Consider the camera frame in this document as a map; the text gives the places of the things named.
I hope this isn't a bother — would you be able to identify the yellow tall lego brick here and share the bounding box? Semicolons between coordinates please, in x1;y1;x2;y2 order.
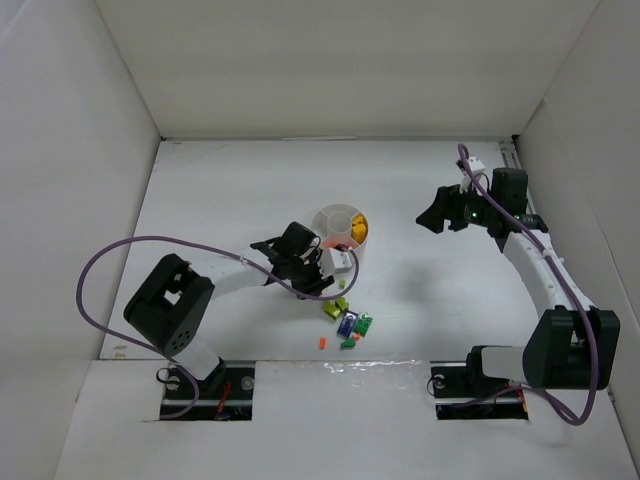
351;223;368;245

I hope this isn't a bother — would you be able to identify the yellow-orange lego brick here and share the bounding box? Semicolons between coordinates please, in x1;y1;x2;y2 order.
351;215;367;226

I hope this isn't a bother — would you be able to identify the blue lego plate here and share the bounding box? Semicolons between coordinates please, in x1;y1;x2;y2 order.
337;311;358;339

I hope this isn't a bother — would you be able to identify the green lego brick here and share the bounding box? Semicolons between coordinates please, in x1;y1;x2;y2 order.
353;314;373;337

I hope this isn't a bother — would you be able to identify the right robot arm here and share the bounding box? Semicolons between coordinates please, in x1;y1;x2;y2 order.
416;167;620;390

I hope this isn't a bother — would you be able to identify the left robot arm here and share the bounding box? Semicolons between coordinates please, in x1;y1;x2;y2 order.
123;222;334;395

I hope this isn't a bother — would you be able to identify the white divided round container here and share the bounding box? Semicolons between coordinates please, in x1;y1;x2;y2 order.
311;204;370;261

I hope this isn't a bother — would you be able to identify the lime lego brick left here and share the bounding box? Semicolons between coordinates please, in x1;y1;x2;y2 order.
323;301;342;320

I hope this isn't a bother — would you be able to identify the lime lego slope brick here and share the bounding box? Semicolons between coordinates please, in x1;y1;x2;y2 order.
335;297;349;311

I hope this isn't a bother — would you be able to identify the dark green lego slope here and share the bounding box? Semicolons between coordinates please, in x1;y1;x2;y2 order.
340;337;356;349

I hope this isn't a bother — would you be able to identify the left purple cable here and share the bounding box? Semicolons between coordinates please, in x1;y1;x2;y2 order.
75;236;360;419

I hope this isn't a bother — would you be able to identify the purple cable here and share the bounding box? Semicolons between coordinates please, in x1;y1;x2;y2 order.
75;236;360;419
457;143;599;426

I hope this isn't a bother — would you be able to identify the aluminium rail right side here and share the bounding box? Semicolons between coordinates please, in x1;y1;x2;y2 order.
499;140;531;201

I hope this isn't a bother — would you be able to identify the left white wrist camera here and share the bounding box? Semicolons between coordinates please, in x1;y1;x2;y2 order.
318;248;353;277

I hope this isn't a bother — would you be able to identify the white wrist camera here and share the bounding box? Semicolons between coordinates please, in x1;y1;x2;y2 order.
318;248;353;277
458;157;486;193

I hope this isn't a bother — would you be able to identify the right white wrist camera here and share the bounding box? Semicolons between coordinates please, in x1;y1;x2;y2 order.
458;157;486;193

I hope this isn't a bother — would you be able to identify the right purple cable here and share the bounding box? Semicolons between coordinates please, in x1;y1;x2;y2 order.
457;143;599;426

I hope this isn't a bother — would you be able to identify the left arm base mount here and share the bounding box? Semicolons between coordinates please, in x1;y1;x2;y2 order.
156;362;256;422

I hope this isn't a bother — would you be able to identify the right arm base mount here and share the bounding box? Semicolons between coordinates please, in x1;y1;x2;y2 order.
427;361;529;421

